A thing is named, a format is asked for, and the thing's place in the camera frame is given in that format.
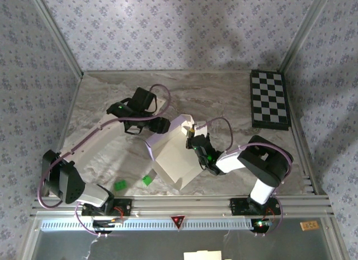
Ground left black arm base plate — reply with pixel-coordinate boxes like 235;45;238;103
81;198;133;216

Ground left black electronics board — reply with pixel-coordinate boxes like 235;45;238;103
92;218;124;234

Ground right aluminium frame post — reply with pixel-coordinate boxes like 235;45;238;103
279;0;334;73

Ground aluminium frame post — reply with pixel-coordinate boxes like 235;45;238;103
279;0;334;73
27;0;84;78

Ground grey slotted cable duct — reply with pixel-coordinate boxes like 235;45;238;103
41;219;269;230

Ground right black electronics board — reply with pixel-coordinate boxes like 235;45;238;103
251;218;274;234

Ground thin aluminium rail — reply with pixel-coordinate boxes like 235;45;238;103
82;69;282;75

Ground red black triangle marker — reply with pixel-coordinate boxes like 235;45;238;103
170;214;187;230

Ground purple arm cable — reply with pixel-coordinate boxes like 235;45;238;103
37;83;172;239
199;117;294;239

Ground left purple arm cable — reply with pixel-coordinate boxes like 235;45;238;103
37;83;172;239

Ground black grey checkerboard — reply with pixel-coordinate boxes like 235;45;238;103
249;69;292;131

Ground orange label tag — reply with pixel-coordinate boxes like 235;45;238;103
299;220;319;231

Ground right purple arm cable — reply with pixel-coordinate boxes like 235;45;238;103
199;117;294;239

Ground wide ribbed aluminium rail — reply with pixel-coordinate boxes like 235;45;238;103
30;195;335;218

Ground white lilac paper box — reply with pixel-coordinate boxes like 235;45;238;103
144;114;209;191

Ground aluminium side rail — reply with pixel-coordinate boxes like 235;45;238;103
285;72;327;196
44;74;84;196

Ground cream flat cardboard sheet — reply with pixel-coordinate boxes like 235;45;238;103
183;250;222;260

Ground left aluminium frame post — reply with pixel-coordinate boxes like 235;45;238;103
27;0;84;78

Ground black electronics board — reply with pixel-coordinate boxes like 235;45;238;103
251;218;274;234
92;218;124;234

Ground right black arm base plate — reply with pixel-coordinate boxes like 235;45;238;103
229;197;282;216

